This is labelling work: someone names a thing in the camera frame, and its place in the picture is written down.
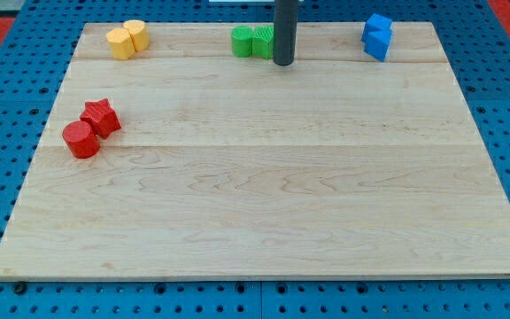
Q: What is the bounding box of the blue triangle block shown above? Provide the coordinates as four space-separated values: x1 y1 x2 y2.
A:
364 29 392 62

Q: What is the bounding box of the light wooden board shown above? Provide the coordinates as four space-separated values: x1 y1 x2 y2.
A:
0 22 510 282

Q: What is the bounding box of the green ridged block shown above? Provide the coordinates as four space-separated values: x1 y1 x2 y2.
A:
252 25 274 59

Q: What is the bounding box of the green cylinder block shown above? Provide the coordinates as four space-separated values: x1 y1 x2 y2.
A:
230 25 254 58

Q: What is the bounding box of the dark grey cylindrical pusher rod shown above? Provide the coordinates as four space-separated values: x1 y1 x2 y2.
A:
273 0 298 66

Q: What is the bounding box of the red star block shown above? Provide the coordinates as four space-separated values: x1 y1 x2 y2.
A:
80 98 121 139

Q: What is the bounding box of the red cylinder block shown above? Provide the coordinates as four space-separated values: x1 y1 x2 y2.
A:
62 121 100 159

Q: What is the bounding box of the yellow hexagon block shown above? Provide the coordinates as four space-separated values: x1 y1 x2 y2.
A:
106 27 135 60

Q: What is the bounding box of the yellow cylinder block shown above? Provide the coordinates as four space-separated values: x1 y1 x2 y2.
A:
123 19 150 51

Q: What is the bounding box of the blue cube block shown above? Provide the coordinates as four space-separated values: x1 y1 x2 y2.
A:
361 13 392 43

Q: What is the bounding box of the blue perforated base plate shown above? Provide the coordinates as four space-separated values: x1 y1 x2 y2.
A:
0 0 510 318

